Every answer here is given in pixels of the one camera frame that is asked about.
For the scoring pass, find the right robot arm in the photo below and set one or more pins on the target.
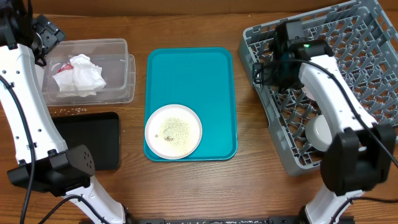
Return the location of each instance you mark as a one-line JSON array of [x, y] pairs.
[[361, 151]]

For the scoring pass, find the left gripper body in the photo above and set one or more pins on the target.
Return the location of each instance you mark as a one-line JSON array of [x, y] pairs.
[[50, 35]]

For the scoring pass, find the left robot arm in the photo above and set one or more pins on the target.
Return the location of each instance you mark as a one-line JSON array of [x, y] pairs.
[[45, 162]]

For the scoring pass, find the grey bowl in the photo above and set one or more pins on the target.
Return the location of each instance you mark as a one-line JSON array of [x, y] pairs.
[[318, 133]]

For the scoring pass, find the black plastic tray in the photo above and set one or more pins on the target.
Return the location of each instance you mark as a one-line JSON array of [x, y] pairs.
[[99, 132]]

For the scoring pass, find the red foil wrapper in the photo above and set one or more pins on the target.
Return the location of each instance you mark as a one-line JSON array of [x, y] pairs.
[[66, 66]]

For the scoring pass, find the scattered rice grains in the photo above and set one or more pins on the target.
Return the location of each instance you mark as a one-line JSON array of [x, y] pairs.
[[68, 111]]

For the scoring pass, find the white napkin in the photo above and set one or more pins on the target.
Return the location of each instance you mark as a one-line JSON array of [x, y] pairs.
[[69, 83], [86, 75]]

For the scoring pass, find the grey dishwasher rack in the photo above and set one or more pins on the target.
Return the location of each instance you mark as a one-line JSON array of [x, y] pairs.
[[364, 42]]

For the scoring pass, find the clear plastic waste bin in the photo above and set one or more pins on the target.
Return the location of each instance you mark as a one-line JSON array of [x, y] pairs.
[[118, 72]]

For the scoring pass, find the large white plate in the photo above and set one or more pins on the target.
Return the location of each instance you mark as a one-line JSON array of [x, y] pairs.
[[173, 132]]

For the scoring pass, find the teal serving tray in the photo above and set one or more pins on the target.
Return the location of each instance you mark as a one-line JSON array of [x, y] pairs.
[[201, 79]]

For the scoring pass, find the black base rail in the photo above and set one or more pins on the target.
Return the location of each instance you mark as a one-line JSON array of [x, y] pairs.
[[269, 220]]

